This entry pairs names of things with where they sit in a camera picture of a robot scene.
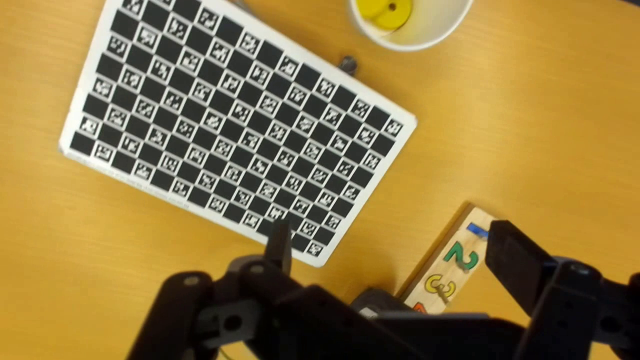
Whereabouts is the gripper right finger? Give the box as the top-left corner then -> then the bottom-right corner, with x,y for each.
484,219 -> 640,360

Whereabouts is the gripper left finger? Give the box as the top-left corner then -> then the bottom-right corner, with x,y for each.
126,218 -> 386,360

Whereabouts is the white cup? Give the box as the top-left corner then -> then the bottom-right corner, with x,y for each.
348,0 -> 474,52

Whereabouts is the yellow round object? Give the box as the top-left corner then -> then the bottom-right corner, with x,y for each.
357,0 -> 414,31

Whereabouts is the wooden number puzzle board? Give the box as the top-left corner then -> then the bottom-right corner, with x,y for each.
395,202 -> 497,316

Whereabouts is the black and white calibration board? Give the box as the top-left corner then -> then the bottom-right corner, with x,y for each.
58,0 -> 418,268

